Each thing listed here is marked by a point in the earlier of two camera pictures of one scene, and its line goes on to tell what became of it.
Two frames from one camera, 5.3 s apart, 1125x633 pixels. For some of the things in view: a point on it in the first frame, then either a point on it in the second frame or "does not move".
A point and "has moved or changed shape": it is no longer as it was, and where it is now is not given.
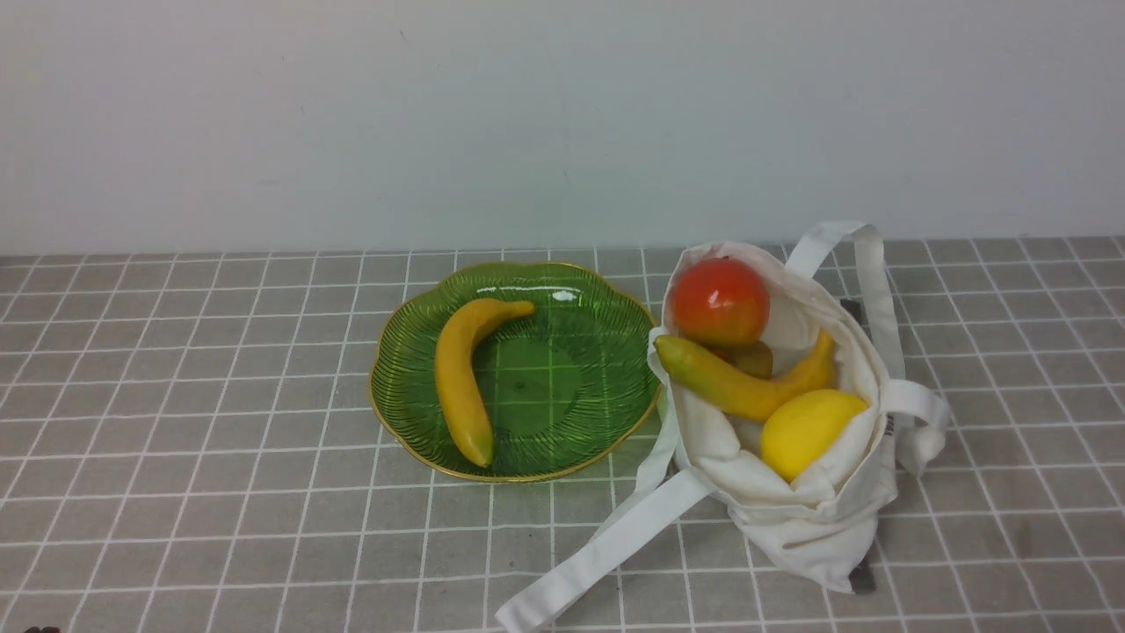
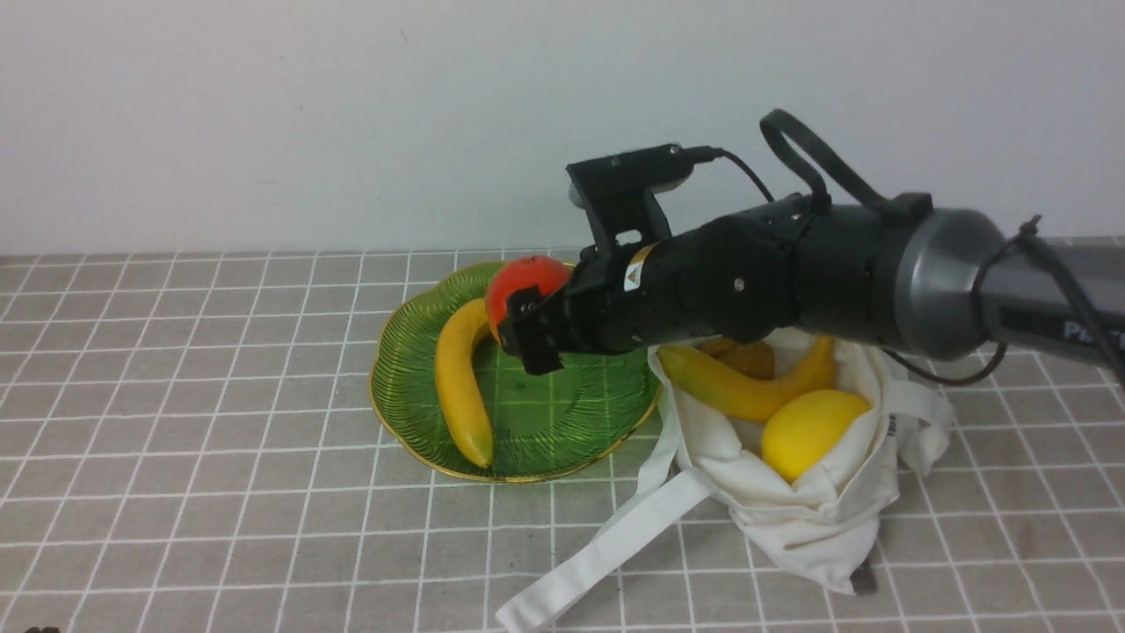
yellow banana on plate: (458, 327) does not move
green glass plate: (570, 386) does not move
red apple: (721, 302) has moved or changed shape
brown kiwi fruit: (756, 357) does not move
